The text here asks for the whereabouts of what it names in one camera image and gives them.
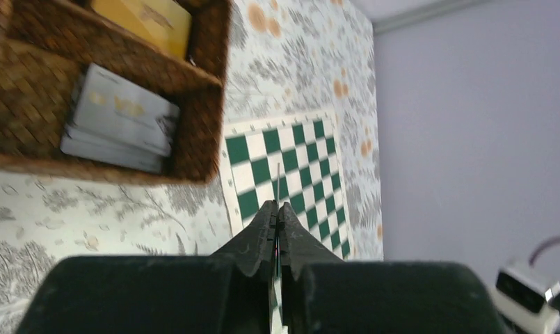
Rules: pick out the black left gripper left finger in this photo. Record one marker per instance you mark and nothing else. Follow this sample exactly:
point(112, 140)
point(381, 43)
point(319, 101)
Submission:
point(253, 249)

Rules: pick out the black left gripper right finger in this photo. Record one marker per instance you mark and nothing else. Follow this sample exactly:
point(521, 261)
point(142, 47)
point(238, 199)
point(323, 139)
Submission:
point(301, 255)

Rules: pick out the silver cards in basket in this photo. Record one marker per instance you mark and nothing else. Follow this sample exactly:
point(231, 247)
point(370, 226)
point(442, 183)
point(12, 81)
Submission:
point(115, 121)

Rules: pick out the gold cards in basket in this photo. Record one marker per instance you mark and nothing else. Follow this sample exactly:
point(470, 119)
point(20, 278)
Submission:
point(165, 24)

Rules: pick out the green white chessboard mat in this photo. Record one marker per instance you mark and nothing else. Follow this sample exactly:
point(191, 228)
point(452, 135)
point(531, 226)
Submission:
point(307, 148)

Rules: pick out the floral patterned table mat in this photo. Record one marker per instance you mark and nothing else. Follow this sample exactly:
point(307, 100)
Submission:
point(285, 57)

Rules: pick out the brown woven divided basket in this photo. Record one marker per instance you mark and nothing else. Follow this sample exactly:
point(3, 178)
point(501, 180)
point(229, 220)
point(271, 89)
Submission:
point(45, 46)

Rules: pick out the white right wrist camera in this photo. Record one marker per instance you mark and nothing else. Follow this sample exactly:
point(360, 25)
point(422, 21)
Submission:
point(523, 298)

